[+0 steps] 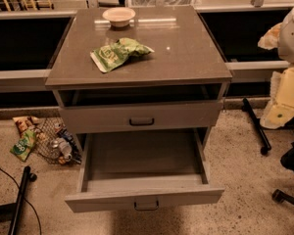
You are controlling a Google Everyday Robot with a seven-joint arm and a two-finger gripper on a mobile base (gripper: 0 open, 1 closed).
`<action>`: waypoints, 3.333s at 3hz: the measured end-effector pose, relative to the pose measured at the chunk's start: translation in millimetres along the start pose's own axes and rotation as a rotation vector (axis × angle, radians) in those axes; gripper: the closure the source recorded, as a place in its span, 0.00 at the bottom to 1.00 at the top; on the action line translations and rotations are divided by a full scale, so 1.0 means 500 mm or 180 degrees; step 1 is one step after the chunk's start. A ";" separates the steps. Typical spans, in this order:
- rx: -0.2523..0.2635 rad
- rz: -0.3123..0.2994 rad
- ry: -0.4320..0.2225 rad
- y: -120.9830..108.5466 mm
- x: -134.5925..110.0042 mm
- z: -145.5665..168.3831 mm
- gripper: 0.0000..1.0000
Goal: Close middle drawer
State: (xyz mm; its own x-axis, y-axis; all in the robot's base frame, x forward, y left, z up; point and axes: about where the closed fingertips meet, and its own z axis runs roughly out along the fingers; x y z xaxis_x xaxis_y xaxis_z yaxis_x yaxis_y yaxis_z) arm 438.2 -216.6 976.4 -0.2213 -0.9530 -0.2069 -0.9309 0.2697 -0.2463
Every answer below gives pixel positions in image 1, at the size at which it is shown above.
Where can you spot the wire mesh basket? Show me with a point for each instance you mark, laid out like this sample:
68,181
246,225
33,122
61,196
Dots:
49,129

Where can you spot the plastic bottle in basket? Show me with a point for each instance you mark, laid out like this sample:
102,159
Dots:
63,146

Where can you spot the grey drawer cabinet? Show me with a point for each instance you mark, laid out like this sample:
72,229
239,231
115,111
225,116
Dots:
185,66

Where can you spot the black stand leg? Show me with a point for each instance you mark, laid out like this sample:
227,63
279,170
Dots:
12,212
265,144

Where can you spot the black stand leg right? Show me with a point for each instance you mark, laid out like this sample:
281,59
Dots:
265,144

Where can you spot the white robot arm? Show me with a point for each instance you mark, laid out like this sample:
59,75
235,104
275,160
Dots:
280,108

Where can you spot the brown snack bag on floor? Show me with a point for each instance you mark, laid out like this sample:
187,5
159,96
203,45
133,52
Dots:
24,123

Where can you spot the white paper bowl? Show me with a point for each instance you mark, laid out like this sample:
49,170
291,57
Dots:
119,17

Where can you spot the grey drawer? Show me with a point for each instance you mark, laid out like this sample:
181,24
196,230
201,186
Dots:
134,117
143,171

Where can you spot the green snack bag on floor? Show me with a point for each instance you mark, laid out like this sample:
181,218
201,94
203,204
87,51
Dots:
25,145

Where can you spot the black caster leg right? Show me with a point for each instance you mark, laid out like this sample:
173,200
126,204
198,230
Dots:
280,197

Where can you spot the green chip bag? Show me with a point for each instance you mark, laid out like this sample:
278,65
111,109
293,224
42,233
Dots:
110,57

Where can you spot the black stand leg left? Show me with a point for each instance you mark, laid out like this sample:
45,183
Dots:
12,212

